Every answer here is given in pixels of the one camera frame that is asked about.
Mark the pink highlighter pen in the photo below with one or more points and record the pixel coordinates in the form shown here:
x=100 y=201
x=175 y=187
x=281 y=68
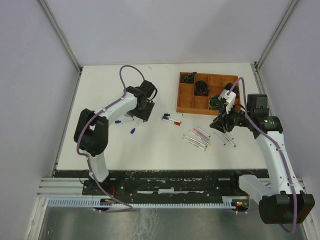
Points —
x=201 y=135

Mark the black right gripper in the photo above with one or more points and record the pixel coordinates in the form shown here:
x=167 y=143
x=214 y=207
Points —
x=219 y=122

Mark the black capped thin marker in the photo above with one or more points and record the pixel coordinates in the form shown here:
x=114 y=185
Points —
x=220 y=139

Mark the aluminium frame post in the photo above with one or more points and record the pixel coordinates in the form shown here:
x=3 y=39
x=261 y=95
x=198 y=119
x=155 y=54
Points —
x=44 y=5
x=284 y=19

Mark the white slotted cable duct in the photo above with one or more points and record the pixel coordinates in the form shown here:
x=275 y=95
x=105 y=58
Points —
x=98 y=202

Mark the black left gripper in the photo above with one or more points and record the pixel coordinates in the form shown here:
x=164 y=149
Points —
x=144 y=116

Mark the orange wooden compartment tray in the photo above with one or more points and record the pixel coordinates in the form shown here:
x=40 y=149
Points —
x=195 y=90

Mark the white marker black cap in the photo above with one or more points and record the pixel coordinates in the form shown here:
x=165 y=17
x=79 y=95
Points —
x=172 y=114

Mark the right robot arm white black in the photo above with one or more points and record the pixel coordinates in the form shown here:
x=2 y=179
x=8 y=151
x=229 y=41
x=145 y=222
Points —
x=283 y=201

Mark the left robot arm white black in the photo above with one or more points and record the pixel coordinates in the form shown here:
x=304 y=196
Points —
x=92 y=130

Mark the aluminium frame post right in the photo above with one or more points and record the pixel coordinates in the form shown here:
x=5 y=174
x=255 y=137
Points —
x=284 y=19

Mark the magenta capped marker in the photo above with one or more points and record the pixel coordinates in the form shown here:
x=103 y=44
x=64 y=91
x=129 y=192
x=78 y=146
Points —
x=195 y=141

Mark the aluminium frame post left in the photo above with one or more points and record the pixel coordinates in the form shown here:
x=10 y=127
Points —
x=44 y=5

